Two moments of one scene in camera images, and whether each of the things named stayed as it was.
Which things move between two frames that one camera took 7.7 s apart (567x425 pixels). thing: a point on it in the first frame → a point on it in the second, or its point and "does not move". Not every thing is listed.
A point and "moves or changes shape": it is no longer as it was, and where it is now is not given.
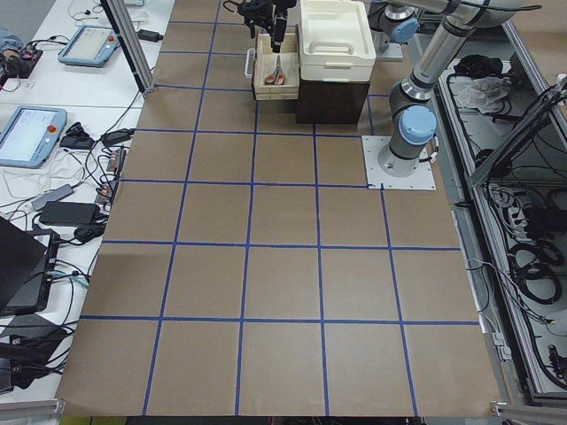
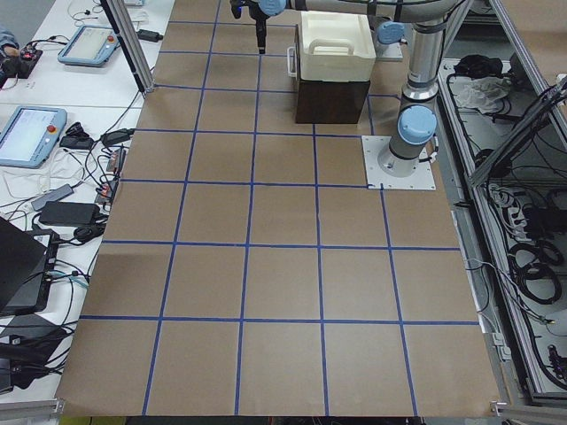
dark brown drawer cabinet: x=330 y=103 does not move
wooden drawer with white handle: x=276 y=75 moves or changes shape
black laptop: x=27 y=260 does not move
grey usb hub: x=61 y=194 does not move
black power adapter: x=69 y=213 does not move
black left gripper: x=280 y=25 → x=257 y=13
